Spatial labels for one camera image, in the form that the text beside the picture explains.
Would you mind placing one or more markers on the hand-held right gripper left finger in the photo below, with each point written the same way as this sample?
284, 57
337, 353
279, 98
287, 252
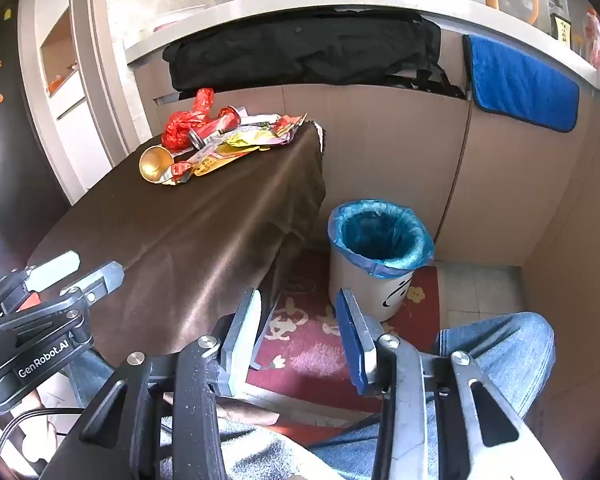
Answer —
245, 332

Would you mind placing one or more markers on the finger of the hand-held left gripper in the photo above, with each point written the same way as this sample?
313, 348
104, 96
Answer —
52, 269
102, 276

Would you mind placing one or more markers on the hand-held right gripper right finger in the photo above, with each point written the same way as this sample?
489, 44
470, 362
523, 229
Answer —
352, 347

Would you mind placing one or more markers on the white trash bin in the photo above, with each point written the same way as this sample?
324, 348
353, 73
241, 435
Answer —
352, 285

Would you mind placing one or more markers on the red plastic bag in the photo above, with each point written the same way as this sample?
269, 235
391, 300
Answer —
180, 127

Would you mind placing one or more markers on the red floral floor mat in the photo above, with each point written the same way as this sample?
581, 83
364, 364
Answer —
310, 350

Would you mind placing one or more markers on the brown tablecloth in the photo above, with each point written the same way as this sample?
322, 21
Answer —
180, 220

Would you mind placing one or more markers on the black refrigerator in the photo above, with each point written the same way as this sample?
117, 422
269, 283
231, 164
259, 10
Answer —
10, 170

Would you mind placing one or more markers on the blue bin liner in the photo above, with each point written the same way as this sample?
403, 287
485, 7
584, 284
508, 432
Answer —
380, 232

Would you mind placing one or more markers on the person's left leg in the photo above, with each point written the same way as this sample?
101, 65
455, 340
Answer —
270, 455

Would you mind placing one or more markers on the person's leg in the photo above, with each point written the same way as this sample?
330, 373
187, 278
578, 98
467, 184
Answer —
270, 455
485, 345

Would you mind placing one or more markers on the red and silver wrapper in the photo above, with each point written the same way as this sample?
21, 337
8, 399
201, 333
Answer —
181, 171

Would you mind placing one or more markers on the person's right leg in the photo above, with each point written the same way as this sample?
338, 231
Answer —
485, 345

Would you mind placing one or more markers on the white shelf cabinet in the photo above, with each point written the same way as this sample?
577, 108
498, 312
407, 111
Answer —
82, 125

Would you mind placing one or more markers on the yellow snack wrapper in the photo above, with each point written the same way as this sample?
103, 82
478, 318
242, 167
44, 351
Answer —
235, 147

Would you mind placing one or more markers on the red drink can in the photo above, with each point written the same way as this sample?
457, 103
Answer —
215, 127

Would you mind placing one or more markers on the crumpled red wrapper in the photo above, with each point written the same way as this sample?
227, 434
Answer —
203, 100

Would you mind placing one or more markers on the wrapper with wooden skewers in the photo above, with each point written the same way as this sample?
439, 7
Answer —
289, 124

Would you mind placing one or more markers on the black cloth bag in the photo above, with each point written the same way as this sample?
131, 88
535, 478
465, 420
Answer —
290, 55

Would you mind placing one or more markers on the blue towel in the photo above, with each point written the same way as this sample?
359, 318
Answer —
522, 85

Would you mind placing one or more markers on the small framed card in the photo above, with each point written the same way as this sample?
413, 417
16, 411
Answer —
560, 31

